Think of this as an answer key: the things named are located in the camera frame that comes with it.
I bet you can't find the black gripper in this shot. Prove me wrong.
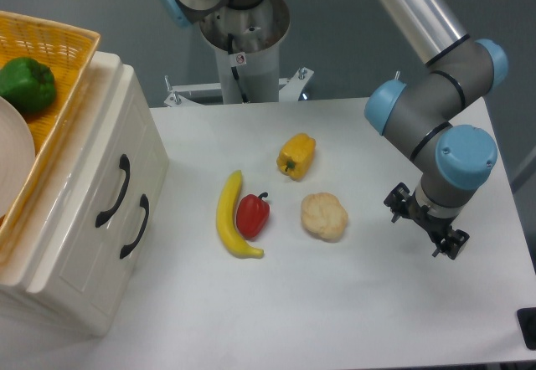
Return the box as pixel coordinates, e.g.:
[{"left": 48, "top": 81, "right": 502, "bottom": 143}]
[{"left": 384, "top": 182, "right": 469, "bottom": 260}]

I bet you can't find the black top drawer handle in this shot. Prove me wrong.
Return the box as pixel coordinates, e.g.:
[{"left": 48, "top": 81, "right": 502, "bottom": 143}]
[{"left": 95, "top": 153, "right": 131, "bottom": 228}]

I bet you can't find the black drawer handle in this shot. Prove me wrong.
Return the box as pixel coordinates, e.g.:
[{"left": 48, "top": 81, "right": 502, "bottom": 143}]
[
  {"left": 119, "top": 193, "right": 151, "bottom": 260},
  {"left": 95, "top": 153, "right": 131, "bottom": 228}
]

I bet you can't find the white drawer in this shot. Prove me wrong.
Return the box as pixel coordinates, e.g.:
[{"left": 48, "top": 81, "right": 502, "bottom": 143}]
[{"left": 28, "top": 65, "right": 168, "bottom": 299}]

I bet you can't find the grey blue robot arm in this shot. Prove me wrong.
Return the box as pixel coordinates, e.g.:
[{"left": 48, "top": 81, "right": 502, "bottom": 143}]
[{"left": 160, "top": 0, "right": 508, "bottom": 259}]

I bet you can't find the white drawer cabinet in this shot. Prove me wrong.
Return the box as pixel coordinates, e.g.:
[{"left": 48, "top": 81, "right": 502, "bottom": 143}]
[{"left": 1, "top": 52, "right": 168, "bottom": 336}]

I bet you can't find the black corner device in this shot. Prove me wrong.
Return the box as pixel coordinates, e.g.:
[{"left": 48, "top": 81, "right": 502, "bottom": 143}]
[{"left": 516, "top": 307, "right": 536, "bottom": 351}]

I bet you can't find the yellow bell pepper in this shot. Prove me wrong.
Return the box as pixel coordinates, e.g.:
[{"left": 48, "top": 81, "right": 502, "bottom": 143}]
[{"left": 276, "top": 133, "right": 316, "bottom": 181}]

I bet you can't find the red bell pepper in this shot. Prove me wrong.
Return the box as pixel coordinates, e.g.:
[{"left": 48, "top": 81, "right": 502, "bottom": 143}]
[{"left": 235, "top": 192, "right": 270, "bottom": 239}]

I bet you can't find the yellow banana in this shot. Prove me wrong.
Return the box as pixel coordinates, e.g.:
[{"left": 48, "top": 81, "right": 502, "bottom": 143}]
[{"left": 216, "top": 170, "right": 264, "bottom": 259}]

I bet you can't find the yellow woven basket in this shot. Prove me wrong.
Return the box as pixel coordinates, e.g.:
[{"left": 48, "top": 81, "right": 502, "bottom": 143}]
[{"left": 1, "top": 11, "right": 101, "bottom": 264}]

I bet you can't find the white plate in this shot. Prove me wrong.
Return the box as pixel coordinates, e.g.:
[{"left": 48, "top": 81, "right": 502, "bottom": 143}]
[{"left": 0, "top": 98, "right": 35, "bottom": 217}]

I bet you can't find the green bell pepper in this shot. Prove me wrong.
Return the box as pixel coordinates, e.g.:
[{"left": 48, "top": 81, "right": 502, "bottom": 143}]
[{"left": 1, "top": 57, "right": 57, "bottom": 114}]

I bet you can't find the white base mounting frame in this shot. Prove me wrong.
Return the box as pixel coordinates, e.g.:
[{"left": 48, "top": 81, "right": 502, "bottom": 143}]
[{"left": 162, "top": 66, "right": 406, "bottom": 109}]

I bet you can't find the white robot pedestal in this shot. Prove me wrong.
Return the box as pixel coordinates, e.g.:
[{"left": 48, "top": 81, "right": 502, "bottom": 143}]
[{"left": 199, "top": 0, "right": 290, "bottom": 104}]

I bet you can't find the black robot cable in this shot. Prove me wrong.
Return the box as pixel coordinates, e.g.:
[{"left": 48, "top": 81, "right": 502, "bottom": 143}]
[{"left": 226, "top": 33, "right": 251, "bottom": 104}]

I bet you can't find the black bottom drawer handle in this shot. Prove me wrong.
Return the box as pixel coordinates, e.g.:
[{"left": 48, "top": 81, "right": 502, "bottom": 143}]
[{"left": 119, "top": 193, "right": 151, "bottom": 260}]

